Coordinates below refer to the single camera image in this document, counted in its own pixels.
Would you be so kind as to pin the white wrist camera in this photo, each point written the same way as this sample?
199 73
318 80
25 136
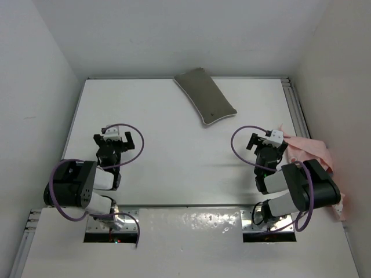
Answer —
112 134
276 138

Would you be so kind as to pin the aluminium frame rail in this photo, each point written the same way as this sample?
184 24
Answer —
25 244
295 109

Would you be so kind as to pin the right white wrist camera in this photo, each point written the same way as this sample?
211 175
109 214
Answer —
276 138

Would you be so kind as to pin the right aluminium frame rail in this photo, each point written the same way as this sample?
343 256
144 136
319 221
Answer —
295 109

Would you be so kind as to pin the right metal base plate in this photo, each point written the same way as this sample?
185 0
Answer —
284 224

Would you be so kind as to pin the left aluminium frame rail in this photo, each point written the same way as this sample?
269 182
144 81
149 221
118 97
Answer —
25 244

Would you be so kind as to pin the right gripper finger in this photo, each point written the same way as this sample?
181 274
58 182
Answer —
282 149
255 140

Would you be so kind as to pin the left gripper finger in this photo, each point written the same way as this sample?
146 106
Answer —
129 144
99 138

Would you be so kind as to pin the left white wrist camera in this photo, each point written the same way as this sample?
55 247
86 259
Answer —
112 134

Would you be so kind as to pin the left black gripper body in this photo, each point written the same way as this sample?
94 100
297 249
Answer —
119 147

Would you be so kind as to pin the pink cartoon pillowcase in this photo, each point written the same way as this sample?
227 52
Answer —
302 149

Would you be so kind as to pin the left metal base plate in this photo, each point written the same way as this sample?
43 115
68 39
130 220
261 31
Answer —
118 223

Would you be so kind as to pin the white front cover board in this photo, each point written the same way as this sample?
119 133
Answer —
190 242

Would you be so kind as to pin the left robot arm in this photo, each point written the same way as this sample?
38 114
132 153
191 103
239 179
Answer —
74 182

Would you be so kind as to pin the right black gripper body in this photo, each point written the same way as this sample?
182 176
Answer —
264 145

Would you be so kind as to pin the grey pillow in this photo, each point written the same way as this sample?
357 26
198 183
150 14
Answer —
205 95

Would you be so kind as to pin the metal base plate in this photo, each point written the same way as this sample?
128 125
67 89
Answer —
284 224
118 223

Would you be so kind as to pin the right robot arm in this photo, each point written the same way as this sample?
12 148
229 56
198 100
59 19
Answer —
307 185

